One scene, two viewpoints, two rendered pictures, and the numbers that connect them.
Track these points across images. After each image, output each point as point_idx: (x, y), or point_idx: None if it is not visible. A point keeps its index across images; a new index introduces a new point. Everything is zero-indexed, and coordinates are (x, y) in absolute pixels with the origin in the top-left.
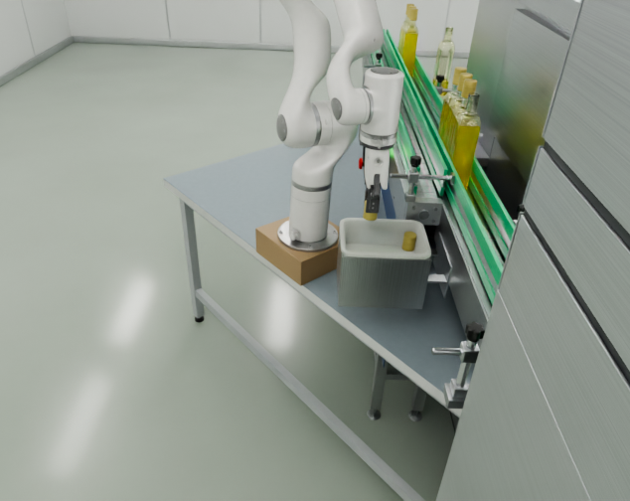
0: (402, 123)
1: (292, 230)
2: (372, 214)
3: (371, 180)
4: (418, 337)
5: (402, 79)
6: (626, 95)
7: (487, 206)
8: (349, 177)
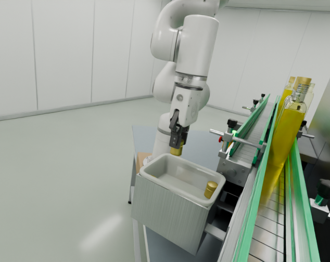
0: (251, 115)
1: (151, 157)
2: (175, 149)
3: (171, 114)
4: None
5: (214, 22)
6: None
7: (291, 182)
8: None
